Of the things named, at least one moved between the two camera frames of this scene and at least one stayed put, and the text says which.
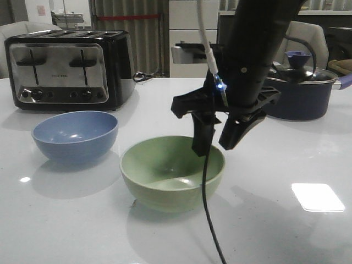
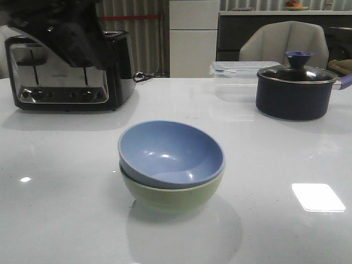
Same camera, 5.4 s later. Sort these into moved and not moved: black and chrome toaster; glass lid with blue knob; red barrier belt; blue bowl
Moved: blue bowl
Not moved: black and chrome toaster; glass lid with blue knob; red barrier belt
